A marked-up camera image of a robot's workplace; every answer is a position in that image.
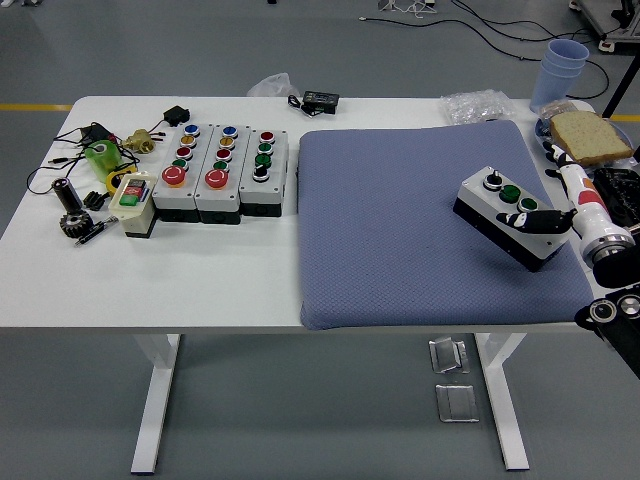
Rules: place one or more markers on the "clear food wrapper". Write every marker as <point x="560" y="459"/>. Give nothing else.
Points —
<point x="557" y="107"/>

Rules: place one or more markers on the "small white switch box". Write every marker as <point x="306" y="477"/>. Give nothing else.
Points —
<point x="137" y="220"/>

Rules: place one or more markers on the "grey four-button control box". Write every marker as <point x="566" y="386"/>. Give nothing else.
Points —
<point x="272" y="192"/>
<point x="480" y="195"/>

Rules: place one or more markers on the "black power adapter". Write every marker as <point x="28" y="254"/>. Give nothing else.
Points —
<point x="95" y="132"/>

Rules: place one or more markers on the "slice of white bread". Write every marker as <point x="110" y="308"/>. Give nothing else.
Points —
<point x="585" y="137"/>

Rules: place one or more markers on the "brass valve fitting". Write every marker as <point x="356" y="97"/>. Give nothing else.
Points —
<point x="140" y="142"/>

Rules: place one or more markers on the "clear plastic bag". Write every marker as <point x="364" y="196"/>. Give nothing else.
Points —
<point x="272" y="84"/>

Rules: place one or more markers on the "black metal gear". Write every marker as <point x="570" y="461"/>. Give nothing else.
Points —
<point x="75" y="226"/>

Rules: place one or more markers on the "black digital meter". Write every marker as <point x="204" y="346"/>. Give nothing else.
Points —
<point x="321" y="100"/>

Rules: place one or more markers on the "clear bubble wrap bag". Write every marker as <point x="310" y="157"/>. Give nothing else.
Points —
<point x="472" y="106"/>

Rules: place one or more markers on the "grey five-button emergency stop box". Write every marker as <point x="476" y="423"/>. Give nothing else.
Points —
<point x="235" y="196"/>
<point x="170" y="200"/>

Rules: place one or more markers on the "green translucent tape roll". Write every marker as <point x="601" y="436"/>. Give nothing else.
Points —
<point x="102" y="165"/>

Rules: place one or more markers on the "black pen-shaped tool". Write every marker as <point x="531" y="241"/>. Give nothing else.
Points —
<point x="92" y="234"/>

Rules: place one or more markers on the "small black ribbed part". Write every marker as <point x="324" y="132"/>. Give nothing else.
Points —
<point x="93" y="200"/>

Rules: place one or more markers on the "metal equipment frame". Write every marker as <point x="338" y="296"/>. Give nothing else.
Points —
<point x="620" y="35"/>

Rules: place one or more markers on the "blue-grey quilted mat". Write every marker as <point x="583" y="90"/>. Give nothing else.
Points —
<point x="390" y="225"/>

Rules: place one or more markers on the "black mechanical part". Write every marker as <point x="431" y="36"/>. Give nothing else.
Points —
<point x="617" y="192"/>

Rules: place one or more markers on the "light blue plastic cup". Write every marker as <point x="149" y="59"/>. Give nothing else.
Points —
<point x="552" y="90"/>
<point x="562" y="67"/>
<point x="567" y="50"/>

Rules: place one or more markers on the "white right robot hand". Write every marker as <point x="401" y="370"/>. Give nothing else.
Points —
<point x="590" y="215"/>

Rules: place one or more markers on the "blue plate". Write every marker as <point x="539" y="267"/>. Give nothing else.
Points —
<point x="541" y="129"/>

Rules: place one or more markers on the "yellow tape roll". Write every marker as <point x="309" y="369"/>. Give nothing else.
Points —
<point x="111" y="181"/>

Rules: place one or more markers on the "white table leg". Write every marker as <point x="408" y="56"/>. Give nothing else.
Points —
<point x="505" y="400"/>
<point x="155" y="400"/>

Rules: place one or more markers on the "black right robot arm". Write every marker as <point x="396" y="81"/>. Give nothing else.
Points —
<point x="620" y="270"/>

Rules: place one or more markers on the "black metal cylinder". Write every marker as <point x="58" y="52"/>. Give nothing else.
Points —
<point x="67" y="197"/>

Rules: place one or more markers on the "silver floor plate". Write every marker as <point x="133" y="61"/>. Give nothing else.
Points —
<point x="447" y="356"/>
<point x="456" y="404"/>

